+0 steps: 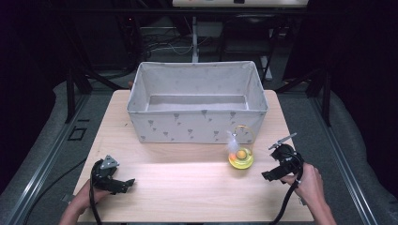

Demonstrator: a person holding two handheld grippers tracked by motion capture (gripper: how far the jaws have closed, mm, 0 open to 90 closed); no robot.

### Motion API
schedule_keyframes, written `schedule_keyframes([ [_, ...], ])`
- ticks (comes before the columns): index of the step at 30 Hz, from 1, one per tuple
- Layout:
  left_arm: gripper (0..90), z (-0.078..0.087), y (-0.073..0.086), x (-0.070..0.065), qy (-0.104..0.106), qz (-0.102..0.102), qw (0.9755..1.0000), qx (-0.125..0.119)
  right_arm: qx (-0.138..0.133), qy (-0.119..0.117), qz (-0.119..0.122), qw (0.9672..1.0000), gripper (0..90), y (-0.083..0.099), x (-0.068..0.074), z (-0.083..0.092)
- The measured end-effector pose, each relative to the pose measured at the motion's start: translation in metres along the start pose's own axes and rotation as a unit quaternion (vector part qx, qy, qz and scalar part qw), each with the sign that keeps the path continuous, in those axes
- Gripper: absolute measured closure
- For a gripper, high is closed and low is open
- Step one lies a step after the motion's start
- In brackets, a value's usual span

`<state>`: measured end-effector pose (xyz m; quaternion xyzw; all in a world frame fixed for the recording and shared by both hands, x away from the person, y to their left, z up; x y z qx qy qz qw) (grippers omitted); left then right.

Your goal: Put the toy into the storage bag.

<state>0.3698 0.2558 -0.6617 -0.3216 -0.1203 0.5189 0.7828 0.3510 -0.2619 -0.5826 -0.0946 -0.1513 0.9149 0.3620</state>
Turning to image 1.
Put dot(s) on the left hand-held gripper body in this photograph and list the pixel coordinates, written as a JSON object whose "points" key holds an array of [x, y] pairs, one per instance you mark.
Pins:
{"points": [[104, 179]]}

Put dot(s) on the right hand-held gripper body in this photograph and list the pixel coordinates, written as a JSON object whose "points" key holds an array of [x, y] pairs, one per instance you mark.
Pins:
{"points": [[286, 159]]}

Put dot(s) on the yellow cat toy with feather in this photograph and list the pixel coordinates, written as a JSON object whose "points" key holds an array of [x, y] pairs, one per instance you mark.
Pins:
{"points": [[241, 159]]}

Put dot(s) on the grey printed fabric storage box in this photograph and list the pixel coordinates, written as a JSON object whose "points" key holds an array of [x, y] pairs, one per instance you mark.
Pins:
{"points": [[194, 128]]}

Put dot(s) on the person's left hand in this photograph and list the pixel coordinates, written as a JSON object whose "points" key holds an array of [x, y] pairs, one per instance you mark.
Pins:
{"points": [[84, 198]]}

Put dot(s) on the person's right hand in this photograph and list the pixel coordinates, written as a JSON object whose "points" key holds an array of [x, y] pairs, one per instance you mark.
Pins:
{"points": [[309, 184]]}

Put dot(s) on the black chair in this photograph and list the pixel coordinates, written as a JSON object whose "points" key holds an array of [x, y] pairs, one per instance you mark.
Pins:
{"points": [[247, 34]]}

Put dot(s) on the white stand pole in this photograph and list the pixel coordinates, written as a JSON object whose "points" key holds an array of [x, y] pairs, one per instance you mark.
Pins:
{"points": [[195, 40]]}

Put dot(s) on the light desk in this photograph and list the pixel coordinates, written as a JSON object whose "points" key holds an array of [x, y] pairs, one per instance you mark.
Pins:
{"points": [[237, 3]]}

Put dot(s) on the metal floor rail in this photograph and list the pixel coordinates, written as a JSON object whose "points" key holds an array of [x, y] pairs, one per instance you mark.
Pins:
{"points": [[40, 162], [344, 162]]}

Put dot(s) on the black frame post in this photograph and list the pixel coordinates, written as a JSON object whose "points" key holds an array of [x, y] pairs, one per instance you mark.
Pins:
{"points": [[70, 97], [327, 100]]}

